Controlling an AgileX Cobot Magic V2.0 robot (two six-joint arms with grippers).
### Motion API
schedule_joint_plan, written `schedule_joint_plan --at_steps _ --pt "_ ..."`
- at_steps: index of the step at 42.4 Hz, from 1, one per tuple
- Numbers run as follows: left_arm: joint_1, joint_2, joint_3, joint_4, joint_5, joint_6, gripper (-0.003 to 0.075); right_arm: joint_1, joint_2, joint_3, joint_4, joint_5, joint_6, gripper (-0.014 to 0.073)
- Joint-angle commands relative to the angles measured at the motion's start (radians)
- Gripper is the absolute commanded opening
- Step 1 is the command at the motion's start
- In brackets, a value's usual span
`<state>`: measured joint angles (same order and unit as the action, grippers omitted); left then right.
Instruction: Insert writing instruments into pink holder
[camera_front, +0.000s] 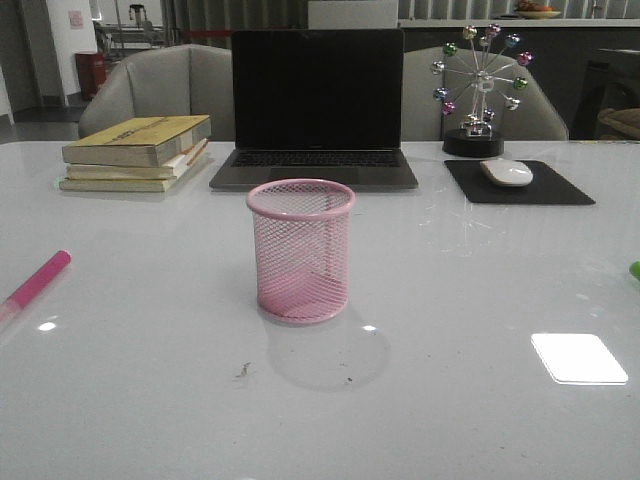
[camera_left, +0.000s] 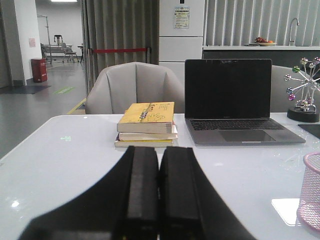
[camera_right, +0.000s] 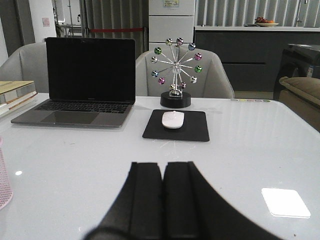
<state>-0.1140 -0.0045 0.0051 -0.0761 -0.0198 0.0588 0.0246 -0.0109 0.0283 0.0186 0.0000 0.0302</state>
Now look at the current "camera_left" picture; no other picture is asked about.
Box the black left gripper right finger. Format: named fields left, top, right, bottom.
left=158, top=147, right=254, bottom=240

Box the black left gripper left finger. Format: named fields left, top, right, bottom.
left=19, top=146, right=159, bottom=240

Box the pink mesh pen holder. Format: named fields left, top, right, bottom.
left=296, top=152, right=320, bottom=233

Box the middle white book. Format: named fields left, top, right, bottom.
left=117, top=125, right=178, bottom=141

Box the bottom yellow-edged book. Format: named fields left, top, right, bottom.
left=114, top=135, right=177, bottom=148

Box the yellow top book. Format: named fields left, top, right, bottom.
left=117, top=101, right=175, bottom=134

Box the grey open laptop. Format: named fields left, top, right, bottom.
left=184, top=59, right=305, bottom=146

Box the beige armchair left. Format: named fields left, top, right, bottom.
left=85, top=62, right=185, bottom=114

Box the beige armchair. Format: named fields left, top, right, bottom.
left=85, top=62, right=185, bottom=114
left=270, top=65, right=305, bottom=113

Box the black mouse pad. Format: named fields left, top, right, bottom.
left=298, top=124, right=320, bottom=139

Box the ferris wheel desk toy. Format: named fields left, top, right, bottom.
left=284, top=56, right=320, bottom=123

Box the beige armchair right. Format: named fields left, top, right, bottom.
left=270, top=65, right=305, bottom=113

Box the red barrier belt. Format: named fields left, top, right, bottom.
left=88, top=47, right=151, bottom=63

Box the red bin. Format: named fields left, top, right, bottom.
left=31, top=58, right=48, bottom=83

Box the fruit plate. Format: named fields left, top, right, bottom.
left=254, top=37, right=277, bottom=47

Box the white refrigerator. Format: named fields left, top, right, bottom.
left=158, top=0, right=205, bottom=73

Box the chrome faucet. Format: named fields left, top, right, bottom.
left=288, top=17, right=300, bottom=46

